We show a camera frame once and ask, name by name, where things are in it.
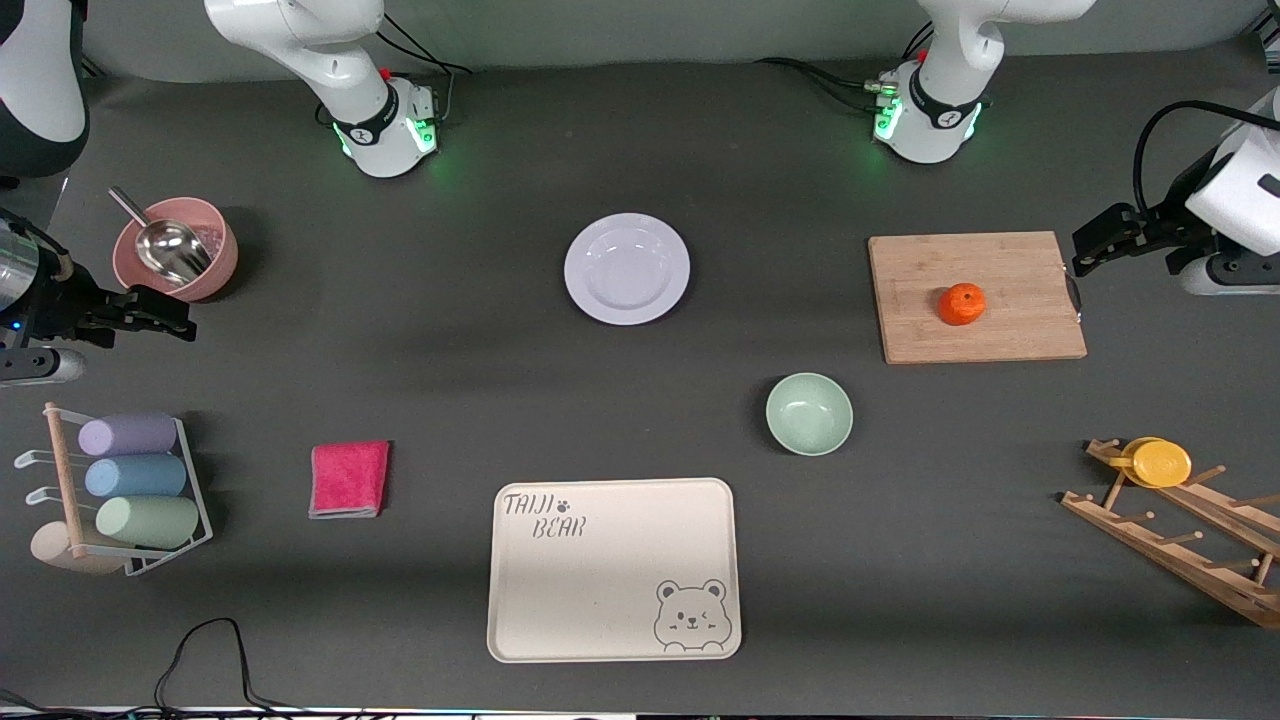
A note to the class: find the green cup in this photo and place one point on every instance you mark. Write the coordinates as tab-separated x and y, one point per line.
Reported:
148	522

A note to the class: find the beige bear print tray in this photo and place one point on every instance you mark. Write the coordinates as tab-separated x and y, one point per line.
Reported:
600	580

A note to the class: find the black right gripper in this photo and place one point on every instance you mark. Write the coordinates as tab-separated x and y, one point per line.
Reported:
62	303

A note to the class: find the grey metal frame bar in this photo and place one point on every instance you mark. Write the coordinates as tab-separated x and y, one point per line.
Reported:
1270	45

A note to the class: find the wooden cutting board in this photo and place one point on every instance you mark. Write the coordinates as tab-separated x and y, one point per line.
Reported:
1000	260

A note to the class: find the pale green bowl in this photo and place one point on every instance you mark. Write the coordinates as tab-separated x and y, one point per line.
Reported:
809	414

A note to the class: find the orange fruit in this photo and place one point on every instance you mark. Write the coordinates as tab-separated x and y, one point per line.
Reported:
962	305

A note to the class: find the white round plate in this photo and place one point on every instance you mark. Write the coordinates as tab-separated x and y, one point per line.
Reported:
627	268

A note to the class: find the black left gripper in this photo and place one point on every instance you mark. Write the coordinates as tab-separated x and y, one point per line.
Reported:
1166	224

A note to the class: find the wooden peg drying rack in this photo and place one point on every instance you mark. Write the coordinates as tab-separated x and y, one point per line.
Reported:
1245	525

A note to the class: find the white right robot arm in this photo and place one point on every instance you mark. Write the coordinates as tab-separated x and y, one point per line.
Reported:
330	60

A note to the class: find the beige cup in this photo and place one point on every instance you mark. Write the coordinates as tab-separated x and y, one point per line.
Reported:
50	548

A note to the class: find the yellow cup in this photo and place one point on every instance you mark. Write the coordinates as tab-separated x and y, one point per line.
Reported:
1160	465

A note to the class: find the metal scoop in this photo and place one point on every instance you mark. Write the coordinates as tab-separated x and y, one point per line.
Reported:
170	250

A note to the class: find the blue cup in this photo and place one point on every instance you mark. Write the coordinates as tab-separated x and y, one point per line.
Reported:
135	477

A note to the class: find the purple cup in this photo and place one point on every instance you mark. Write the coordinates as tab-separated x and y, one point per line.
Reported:
128	435

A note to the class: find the pink bowl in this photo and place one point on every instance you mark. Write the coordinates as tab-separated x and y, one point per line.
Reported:
225	262

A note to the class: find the pink folded cloth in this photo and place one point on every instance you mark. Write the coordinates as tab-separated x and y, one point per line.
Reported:
348	480

